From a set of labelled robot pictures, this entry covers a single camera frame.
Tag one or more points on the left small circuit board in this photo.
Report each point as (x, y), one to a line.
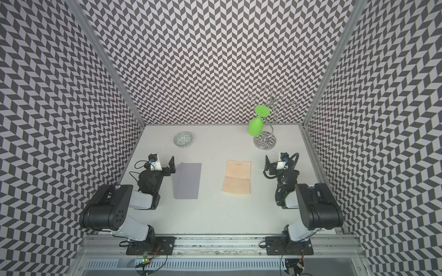
(145, 261)

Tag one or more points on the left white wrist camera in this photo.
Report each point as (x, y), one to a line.
(154, 163)

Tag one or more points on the small circuit board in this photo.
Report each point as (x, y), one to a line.
(293, 267)
(145, 261)

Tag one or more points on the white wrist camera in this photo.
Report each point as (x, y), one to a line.
(154, 163)
(284, 158)

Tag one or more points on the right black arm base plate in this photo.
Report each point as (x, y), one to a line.
(276, 245)

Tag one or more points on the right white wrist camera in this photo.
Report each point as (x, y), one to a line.
(284, 158)

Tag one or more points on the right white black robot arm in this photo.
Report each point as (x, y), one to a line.
(318, 209)

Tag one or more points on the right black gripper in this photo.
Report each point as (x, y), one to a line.
(273, 169)

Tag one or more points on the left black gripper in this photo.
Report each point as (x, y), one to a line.
(172, 170)

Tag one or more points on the small patterned ceramic dish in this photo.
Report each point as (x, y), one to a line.
(183, 139)

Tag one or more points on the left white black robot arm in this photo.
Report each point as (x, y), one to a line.
(108, 208)

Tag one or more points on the aluminium front rail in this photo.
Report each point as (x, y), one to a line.
(225, 246)

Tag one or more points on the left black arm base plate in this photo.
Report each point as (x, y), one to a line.
(162, 245)

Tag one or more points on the green plastic wine glass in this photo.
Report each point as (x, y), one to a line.
(256, 125)

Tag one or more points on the right small circuit board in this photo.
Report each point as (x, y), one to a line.
(293, 267)

